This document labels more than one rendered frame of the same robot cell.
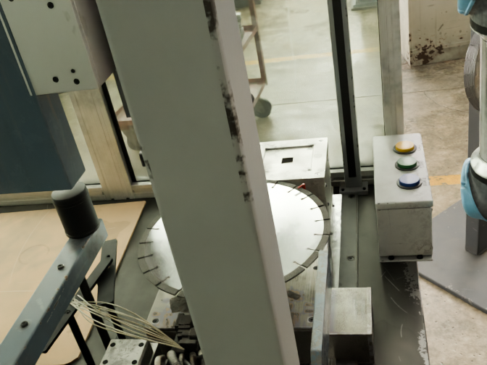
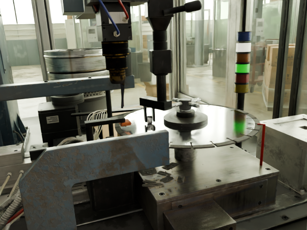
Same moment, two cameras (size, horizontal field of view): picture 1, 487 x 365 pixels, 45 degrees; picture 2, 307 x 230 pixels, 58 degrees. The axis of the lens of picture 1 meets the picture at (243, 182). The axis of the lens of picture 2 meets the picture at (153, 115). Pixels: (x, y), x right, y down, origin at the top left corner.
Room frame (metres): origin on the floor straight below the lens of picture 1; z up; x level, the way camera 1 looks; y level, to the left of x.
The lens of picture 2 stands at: (0.44, -0.46, 1.16)
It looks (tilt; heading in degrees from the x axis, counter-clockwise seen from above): 16 degrees down; 56
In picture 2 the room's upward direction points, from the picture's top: 2 degrees counter-clockwise
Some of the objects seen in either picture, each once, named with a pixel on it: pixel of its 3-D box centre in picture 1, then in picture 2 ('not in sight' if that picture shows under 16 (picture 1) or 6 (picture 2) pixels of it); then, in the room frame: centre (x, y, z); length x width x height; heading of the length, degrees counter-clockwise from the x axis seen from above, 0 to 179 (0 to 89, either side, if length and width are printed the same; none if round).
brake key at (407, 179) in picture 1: (409, 182); not in sight; (1.00, -0.33, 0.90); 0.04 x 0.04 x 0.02
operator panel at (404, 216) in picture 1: (401, 194); not in sight; (1.07, -0.33, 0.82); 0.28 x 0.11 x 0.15; 165
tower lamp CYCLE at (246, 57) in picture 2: not in sight; (242, 57); (1.18, 0.10, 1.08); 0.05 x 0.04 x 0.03; 75
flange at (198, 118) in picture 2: not in sight; (185, 115); (0.88, 0.04, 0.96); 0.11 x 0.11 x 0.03
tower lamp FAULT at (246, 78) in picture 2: not in sight; (241, 77); (1.18, 0.10, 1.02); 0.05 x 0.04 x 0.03; 75
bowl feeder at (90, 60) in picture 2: not in sight; (82, 87); (0.91, 0.83, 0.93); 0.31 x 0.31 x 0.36
